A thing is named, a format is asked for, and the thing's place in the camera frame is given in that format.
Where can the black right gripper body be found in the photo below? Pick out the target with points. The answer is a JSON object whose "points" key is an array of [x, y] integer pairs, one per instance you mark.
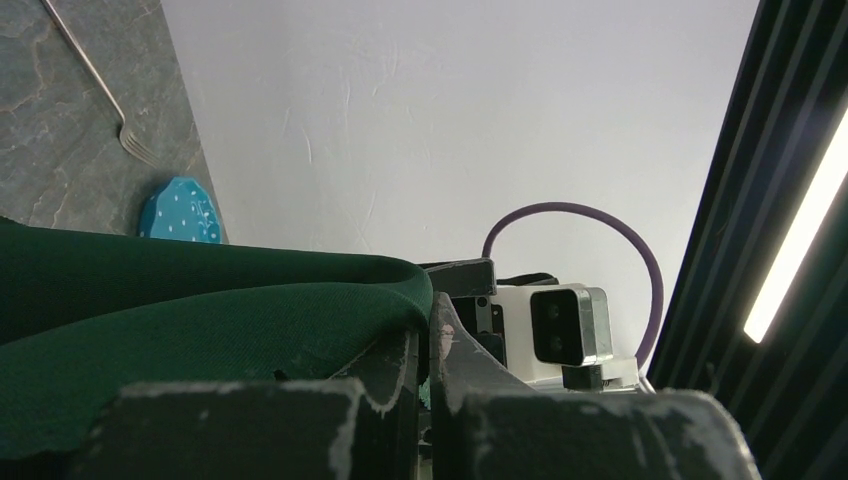
{"points": [[471, 284]]}

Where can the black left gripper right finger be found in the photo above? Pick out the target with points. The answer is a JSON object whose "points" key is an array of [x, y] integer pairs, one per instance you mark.
{"points": [[488, 424]]}

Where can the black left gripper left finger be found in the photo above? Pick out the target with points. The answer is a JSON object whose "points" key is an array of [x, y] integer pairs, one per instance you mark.
{"points": [[360, 424]]}

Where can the dark green cloth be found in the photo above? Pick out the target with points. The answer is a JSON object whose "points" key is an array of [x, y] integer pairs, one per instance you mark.
{"points": [[85, 314]]}

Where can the blue polka dot plate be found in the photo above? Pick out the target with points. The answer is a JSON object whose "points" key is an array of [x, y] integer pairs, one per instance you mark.
{"points": [[181, 210]]}

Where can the silver fork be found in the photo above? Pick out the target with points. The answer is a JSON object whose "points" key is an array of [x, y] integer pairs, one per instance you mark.
{"points": [[126, 134]]}

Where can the ceiling light strip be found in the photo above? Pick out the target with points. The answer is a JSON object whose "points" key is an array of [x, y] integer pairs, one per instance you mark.
{"points": [[810, 215]]}

